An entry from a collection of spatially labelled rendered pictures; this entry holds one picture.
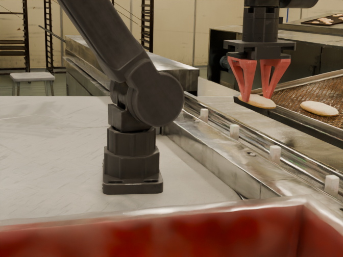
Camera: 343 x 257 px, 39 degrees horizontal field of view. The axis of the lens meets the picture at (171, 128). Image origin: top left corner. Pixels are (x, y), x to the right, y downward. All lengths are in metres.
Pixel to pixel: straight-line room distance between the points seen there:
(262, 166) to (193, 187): 0.11
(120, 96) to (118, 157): 0.09
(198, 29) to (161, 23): 0.67
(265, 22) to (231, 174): 0.25
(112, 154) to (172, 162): 0.15
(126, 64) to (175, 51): 7.58
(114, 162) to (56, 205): 0.10
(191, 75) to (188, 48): 7.06
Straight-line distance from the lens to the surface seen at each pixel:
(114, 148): 0.70
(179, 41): 8.25
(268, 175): 0.66
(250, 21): 0.79
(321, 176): 0.72
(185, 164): 0.82
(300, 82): 1.13
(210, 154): 0.77
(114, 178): 0.70
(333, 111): 0.90
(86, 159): 0.84
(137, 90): 0.66
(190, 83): 1.26
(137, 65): 0.66
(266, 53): 0.78
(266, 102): 0.80
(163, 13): 8.13
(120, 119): 0.69
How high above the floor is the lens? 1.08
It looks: 14 degrees down
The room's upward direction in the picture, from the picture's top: 2 degrees clockwise
